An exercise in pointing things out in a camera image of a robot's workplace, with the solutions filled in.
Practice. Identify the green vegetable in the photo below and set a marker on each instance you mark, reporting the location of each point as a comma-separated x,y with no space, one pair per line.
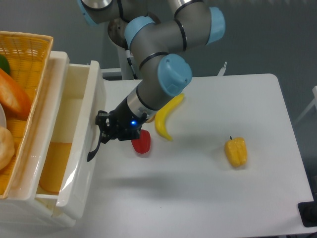
4,64

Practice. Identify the white frame at right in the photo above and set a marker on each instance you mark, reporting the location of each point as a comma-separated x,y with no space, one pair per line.
311,104

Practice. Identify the toast bread slice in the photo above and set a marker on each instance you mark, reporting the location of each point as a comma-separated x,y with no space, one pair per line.
55,166

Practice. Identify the yellow banana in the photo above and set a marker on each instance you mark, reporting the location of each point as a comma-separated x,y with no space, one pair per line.
163,114

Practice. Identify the white drawer cabinet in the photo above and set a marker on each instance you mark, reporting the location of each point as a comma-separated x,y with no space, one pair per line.
27,203

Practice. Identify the black device at edge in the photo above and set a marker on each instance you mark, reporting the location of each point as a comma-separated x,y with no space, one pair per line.
308,213

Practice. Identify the pale round bun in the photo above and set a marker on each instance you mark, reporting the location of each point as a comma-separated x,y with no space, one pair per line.
7,149

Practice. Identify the round bread roll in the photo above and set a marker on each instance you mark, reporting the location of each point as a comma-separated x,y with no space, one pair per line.
151,119

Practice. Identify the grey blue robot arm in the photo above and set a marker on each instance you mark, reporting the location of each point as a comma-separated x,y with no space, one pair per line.
156,50

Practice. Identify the red bell pepper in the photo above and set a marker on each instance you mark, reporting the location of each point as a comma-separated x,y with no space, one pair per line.
143,144

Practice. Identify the white top drawer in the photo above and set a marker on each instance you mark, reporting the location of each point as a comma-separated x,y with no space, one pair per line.
84,95

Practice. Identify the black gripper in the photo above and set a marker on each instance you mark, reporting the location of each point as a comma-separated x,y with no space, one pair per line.
120,123

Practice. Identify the orange baguette bread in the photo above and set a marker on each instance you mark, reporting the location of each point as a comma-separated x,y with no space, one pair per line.
13,97

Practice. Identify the yellow woven basket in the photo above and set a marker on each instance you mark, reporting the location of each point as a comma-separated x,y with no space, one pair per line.
28,55

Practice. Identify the yellow bell pepper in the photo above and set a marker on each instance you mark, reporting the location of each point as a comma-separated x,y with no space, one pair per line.
236,151

